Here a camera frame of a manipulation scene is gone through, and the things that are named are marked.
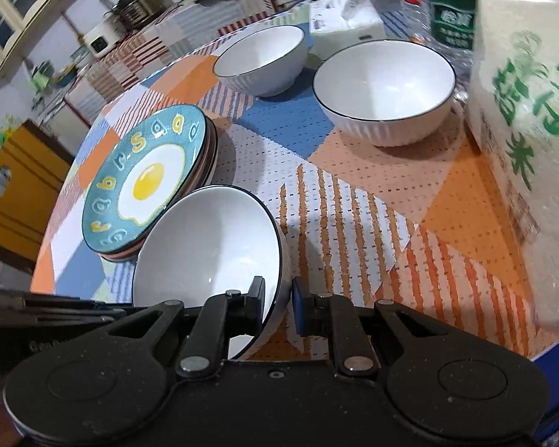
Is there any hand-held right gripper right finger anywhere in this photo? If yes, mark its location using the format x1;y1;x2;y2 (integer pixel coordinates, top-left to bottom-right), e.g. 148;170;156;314
292;276;455;377

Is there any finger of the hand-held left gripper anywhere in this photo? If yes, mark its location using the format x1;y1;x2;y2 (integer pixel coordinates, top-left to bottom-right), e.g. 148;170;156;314
0;291;136;325

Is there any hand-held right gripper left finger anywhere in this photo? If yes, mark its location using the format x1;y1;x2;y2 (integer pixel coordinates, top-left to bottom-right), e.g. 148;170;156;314
103;276;266;379

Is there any white ribbed bowl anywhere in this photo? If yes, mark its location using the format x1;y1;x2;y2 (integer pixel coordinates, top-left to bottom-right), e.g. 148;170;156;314
313;40;457;147
131;185;292;360
213;25;308;98

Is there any pink rabbit print plate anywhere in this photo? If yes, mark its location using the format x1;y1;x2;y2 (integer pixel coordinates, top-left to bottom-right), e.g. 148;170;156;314
100;118;217;262

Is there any blue fried egg plate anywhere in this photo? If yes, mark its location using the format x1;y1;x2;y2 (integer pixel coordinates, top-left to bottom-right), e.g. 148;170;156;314
81;105;211;254

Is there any checked tablecloth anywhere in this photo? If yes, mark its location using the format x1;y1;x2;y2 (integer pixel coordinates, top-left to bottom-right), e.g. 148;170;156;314
30;7;559;364

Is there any green towel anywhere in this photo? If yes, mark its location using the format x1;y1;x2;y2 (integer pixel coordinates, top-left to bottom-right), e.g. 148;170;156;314
28;63;57;91

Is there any clear bag of rice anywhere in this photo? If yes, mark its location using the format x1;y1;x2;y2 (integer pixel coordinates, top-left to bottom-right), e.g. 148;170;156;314
466;0;559;331

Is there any white rice cooker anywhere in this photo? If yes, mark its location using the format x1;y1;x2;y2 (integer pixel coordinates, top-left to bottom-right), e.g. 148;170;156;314
83;21;122;54

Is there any white tissue pack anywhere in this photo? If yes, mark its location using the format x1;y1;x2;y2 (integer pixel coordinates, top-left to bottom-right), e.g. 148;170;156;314
307;0;386;61

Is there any black pressure cooker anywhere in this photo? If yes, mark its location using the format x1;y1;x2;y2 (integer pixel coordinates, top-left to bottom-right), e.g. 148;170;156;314
112;0;161;31

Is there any green label water bottle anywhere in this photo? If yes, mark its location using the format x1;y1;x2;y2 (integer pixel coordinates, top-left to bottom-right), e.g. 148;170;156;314
421;0;478;52

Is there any cream wall cabinet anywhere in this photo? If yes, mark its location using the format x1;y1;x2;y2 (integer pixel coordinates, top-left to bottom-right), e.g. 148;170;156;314
0;0;75;103

